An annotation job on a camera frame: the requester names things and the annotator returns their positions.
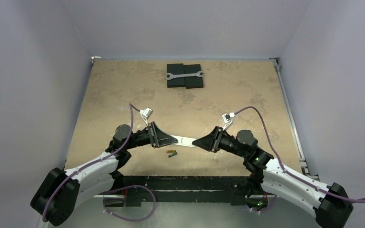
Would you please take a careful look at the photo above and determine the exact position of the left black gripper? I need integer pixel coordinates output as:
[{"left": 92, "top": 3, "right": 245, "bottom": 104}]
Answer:
[{"left": 125, "top": 121, "right": 176, "bottom": 150}]

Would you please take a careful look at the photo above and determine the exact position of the white remote control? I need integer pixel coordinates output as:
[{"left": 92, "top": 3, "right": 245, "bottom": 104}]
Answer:
[{"left": 173, "top": 135, "right": 196, "bottom": 148}]

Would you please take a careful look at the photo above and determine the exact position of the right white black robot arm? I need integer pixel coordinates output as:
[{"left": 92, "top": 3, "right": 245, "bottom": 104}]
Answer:
[{"left": 192, "top": 126, "right": 353, "bottom": 228}]

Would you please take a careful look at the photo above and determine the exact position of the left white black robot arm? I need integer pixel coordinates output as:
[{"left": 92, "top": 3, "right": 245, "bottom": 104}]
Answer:
[{"left": 30, "top": 122, "right": 181, "bottom": 226}]

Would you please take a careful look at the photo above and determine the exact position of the right black foam block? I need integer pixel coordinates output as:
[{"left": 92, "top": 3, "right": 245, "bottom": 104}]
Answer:
[{"left": 184, "top": 64, "right": 204, "bottom": 89}]

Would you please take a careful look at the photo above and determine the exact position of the black foam block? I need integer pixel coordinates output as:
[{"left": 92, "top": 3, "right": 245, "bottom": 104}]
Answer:
[
  {"left": 166, "top": 63, "right": 186, "bottom": 88},
  {"left": 184, "top": 64, "right": 204, "bottom": 89}
]

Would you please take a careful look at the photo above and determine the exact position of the silver open-end wrench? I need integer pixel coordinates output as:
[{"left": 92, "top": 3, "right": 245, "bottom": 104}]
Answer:
[{"left": 165, "top": 71, "right": 204, "bottom": 80}]

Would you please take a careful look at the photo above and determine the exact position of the left black foam block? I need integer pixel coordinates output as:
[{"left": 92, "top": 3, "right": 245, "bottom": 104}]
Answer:
[{"left": 166, "top": 63, "right": 186, "bottom": 88}]

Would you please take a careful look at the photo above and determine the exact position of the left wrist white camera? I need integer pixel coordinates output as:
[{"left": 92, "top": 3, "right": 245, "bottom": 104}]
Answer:
[{"left": 139, "top": 107, "right": 153, "bottom": 126}]

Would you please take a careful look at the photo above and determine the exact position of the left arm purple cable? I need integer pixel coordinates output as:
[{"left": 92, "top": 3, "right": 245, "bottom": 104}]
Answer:
[{"left": 41, "top": 103, "right": 142, "bottom": 223}]

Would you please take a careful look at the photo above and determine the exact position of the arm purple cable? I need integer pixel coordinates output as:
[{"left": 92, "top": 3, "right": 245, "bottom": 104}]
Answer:
[
  {"left": 232, "top": 106, "right": 365, "bottom": 203},
  {"left": 41, "top": 103, "right": 142, "bottom": 223}
]

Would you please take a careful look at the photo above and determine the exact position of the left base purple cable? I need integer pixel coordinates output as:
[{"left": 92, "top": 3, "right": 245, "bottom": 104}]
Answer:
[{"left": 102, "top": 184, "right": 157, "bottom": 222}]

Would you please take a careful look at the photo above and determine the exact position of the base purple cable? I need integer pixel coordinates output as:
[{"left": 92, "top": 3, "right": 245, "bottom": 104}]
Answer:
[
  {"left": 249, "top": 189, "right": 279, "bottom": 215},
  {"left": 102, "top": 184, "right": 157, "bottom": 222}
]

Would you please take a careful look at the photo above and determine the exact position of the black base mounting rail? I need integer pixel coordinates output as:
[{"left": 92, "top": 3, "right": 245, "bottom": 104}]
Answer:
[{"left": 103, "top": 175, "right": 279, "bottom": 208}]

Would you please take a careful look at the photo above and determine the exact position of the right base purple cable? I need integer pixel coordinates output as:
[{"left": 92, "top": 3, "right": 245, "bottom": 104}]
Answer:
[{"left": 249, "top": 189, "right": 279, "bottom": 215}]

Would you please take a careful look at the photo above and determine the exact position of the right aluminium frame rail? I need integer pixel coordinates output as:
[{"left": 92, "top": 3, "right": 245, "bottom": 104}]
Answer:
[{"left": 269, "top": 57, "right": 320, "bottom": 181}]

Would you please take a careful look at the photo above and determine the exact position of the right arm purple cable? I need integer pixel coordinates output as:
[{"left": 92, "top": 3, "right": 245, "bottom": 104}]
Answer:
[{"left": 232, "top": 106, "right": 365, "bottom": 203}]

